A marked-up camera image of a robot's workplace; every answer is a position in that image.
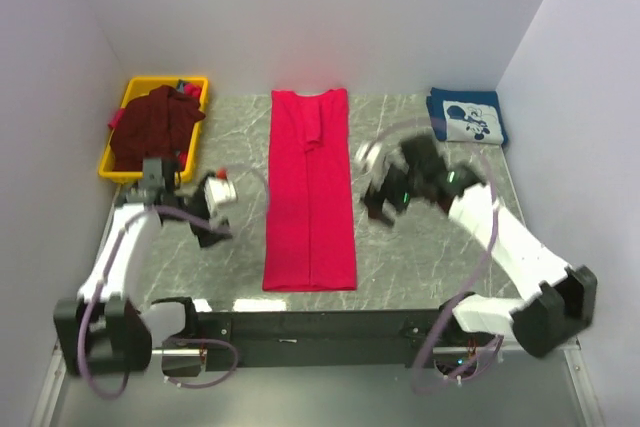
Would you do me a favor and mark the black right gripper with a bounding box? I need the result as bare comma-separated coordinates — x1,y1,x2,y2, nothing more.
358,158,423,233

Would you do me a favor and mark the bright red t-shirt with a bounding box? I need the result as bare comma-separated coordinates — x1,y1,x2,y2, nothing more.
262,88,357,292

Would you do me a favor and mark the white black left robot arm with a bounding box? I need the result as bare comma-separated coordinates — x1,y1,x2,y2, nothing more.
53,158,238,378

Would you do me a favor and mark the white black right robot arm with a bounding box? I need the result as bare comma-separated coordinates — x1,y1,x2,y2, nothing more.
355,134,598,358

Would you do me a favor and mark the folded blue printed t-shirt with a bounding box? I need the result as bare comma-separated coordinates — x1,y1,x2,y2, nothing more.
426,87,509,146

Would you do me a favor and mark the dark maroon t-shirt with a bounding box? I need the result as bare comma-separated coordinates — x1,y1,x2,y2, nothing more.
110,85,205,172

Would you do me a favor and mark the pink garment in bin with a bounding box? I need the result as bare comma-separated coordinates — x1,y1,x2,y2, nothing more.
108,108,125,130

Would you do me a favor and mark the yellow plastic bin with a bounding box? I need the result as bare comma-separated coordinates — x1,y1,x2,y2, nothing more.
98,76,209,184

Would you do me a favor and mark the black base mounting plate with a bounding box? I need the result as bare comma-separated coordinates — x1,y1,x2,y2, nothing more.
149,307,497,379

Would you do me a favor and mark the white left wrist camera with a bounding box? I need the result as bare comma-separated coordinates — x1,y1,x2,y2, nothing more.
204,177,238,211

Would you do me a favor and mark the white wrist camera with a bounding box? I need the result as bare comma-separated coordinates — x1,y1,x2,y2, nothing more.
355,142,386,181
204,177,238,211

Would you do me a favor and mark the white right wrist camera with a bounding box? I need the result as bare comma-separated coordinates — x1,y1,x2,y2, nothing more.
355,142,386,181

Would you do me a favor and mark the aluminium frame rail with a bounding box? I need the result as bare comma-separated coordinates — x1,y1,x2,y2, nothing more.
49,310,582,388

